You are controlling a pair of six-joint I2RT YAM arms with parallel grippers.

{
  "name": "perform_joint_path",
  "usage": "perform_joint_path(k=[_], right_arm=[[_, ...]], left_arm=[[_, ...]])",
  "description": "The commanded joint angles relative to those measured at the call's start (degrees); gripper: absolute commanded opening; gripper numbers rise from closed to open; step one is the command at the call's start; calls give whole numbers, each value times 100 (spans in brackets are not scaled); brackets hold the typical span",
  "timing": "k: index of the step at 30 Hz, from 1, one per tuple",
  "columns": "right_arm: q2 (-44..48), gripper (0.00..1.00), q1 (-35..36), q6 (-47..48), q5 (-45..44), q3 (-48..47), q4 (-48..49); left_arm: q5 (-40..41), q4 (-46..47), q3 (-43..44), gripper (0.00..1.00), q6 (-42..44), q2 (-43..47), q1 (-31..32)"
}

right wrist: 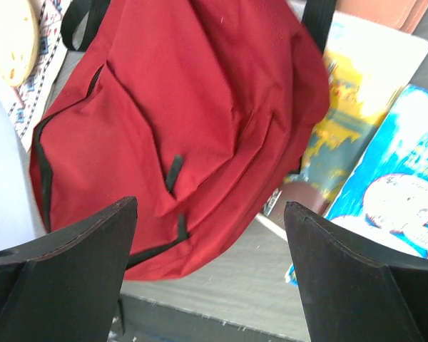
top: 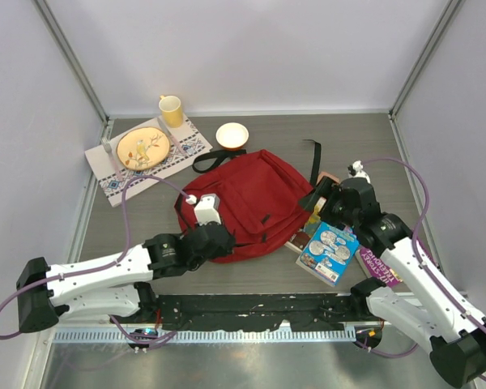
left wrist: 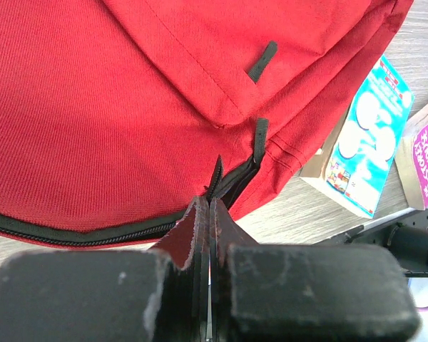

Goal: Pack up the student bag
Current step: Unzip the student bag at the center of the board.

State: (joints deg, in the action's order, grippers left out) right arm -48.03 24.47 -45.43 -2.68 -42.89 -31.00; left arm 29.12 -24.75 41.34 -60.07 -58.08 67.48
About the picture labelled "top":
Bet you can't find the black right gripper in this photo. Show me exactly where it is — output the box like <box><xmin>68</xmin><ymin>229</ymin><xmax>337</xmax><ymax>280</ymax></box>
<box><xmin>297</xmin><ymin>175</ymin><xmax>360</xmax><ymax>231</ymax></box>

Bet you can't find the yellow teal paperback book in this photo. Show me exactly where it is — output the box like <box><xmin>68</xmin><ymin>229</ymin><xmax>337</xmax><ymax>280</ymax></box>
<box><xmin>284</xmin><ymin>198</ymin><xmax>326</xmax><ymax>254</ymax></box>

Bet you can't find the red student backpack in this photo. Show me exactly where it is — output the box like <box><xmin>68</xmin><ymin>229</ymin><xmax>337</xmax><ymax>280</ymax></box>
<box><xmin>184</xmin><ymin>142</ymin><xmax>322</xmax><ymax>263</ymax></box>

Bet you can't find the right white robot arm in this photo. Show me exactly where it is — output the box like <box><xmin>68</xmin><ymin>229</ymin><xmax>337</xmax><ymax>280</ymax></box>
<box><xmin>300</xmin><ymin>177</ymin><xmax>486</xmax><ymax>388</ymax></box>

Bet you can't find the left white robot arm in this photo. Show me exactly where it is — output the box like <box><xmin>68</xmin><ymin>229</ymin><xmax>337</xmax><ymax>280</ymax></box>
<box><xmin>16</xmin><ymin>222</ymin><xmax>236</xmax><ymax>334</ymax></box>

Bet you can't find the blue comic paperback book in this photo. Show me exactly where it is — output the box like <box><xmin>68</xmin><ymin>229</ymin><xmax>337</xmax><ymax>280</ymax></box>
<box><xmin>296</xmin><ymin>222</ymin><xmax>360</xmax><ymax>287</ymax></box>

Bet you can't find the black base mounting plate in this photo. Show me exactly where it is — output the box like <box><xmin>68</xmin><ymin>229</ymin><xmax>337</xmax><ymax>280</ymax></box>
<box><xmin>109</xmin><ymin>293</ymin><xmax>390</xmax><ymax>331</ymax></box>

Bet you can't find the purple treehouse paperback book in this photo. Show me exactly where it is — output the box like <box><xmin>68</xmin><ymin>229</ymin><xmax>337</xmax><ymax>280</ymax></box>
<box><xmin>352</xmin><ymin>227</ymin><xmax>403</xmax><ymax>287</ymax></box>

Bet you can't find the orange white bowl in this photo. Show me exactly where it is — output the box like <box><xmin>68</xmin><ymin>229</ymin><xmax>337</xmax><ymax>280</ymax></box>
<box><xmin>215</xmin><ymin>122</ymin><xmax>249</xmax><ymax>151</ymax></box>

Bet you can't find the yellow bird plate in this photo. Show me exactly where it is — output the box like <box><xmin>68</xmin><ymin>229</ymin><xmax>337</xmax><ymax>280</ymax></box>
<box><xmin>117</xmin><ymin>126</ymin><xmax>171</xmax><ymax>171</ymax></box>

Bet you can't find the yellow mug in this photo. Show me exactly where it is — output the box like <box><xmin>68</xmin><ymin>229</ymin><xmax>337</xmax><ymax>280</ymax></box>
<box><xmin>159</xmin><ymin>96</ymin><xmax>183</xmax><ymax>128</ymax></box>

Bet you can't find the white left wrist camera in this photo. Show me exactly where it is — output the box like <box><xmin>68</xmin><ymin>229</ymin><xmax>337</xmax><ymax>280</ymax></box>
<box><xmin>185</xmin><ymin>194</ymin><xmax>222</xmax><ymax>225</ymax></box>

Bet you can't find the aluminium front rail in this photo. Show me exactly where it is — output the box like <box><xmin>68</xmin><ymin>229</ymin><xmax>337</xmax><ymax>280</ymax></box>
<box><xmin>34</xmin><ymin>290</ymin><xmax>479</xmax><ymax>329</ymax></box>

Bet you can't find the pink handled knife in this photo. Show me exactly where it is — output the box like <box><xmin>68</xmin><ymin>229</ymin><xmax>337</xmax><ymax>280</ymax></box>
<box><xmin>156</xmin><ymin>117</ymin><xmax>188</xmax><ymax>157</ymax></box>

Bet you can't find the pink handled fork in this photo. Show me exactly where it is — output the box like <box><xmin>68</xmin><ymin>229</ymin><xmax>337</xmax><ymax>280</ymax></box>
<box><xmin>100</xmin><ymin>136</ymin><xmax>123</xmax><ymax>182</ymax></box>

